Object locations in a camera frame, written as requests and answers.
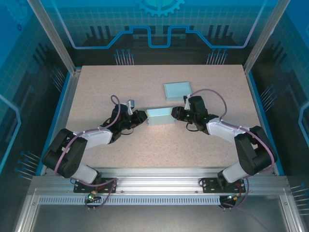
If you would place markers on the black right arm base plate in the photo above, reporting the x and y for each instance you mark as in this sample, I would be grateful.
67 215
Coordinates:
210 184

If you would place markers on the blue table side strip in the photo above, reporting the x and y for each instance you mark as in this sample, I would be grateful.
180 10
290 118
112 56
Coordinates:
54 120
256 91

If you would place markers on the light blue paper box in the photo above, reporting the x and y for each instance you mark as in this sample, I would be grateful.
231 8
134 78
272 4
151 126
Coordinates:
159 116
177 89

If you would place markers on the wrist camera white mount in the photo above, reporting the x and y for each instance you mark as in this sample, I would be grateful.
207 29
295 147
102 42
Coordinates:
186 104
131 104

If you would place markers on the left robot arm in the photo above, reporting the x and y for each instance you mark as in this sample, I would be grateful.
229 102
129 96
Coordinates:
65 154

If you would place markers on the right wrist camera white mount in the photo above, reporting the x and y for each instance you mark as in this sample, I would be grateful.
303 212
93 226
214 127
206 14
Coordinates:
186 104

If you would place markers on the grey metal bottom panel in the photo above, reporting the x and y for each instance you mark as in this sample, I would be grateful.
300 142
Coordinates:
157 220

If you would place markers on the aluminium frame post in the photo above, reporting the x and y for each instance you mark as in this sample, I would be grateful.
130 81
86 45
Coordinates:
59 41
265 36

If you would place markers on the aluminium side rail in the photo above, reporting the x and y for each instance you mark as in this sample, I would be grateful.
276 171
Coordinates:
62 120

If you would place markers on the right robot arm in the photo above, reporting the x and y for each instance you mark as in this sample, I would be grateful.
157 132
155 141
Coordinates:
256 154

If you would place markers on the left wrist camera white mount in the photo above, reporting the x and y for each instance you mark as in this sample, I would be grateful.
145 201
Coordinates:
131 104

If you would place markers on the aluminium frame cross rail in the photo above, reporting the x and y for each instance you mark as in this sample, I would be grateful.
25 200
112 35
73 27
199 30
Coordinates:
157 178

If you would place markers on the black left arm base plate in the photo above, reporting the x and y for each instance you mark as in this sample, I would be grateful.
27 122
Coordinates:
109 186

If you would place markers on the small lit connector plug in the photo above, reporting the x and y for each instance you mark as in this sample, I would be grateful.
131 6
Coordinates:
92 195
233 197

